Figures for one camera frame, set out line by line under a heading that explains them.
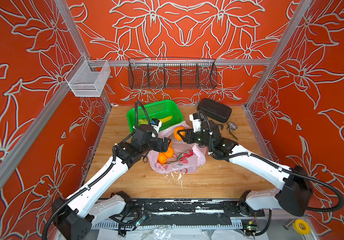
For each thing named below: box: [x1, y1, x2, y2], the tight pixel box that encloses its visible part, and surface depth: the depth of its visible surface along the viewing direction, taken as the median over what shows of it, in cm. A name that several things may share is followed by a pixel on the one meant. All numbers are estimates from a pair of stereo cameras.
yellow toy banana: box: [158, 115, 173, 124], surface depth 110 cm
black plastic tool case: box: [197, 98, 232, 123], surface depth 111 cm
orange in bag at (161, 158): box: [157, 152, 167, 165], surface depth 87 cm
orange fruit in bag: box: [163, 142, 174, 159], surface depth 91 cm
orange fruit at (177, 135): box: [174, 126, 186, 141], surface depth 75 cm
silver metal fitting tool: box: [227, 121, 239, 141], surface depth 105 cm
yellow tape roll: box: [292, 219, 311, 235], surface depth 69 cm
